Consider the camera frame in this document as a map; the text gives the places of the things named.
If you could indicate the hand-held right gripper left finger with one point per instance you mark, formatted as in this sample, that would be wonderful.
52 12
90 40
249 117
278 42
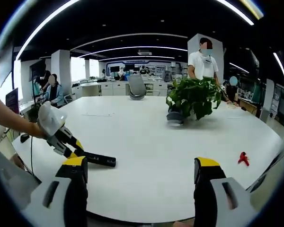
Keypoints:
54 203

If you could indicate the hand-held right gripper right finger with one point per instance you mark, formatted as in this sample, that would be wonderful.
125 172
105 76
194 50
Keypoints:
217 203

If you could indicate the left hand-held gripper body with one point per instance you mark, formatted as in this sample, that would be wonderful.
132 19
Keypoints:
50 120

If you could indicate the person's right hand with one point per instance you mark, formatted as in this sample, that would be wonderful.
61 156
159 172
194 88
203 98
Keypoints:
184 223

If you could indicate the black computer mouse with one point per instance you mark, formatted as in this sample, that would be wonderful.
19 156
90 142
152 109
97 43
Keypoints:
24 137

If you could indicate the laptop with maroon screen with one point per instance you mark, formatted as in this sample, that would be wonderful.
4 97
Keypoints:
12 100

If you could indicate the red plastic clip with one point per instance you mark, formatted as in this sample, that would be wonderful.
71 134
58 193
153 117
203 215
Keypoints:
243 159

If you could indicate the white cabinet row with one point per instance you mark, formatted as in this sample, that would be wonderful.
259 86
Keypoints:
113 87

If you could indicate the grey office chair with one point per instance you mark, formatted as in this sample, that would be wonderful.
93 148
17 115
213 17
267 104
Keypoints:
137 87

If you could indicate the grey plant pot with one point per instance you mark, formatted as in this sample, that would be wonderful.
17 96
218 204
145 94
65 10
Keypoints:
175 119

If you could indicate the green leafy plant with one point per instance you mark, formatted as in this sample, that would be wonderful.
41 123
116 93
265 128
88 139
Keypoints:
196 94

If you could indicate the ceiling air conditioner unit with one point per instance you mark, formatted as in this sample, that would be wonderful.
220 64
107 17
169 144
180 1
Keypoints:
144 52

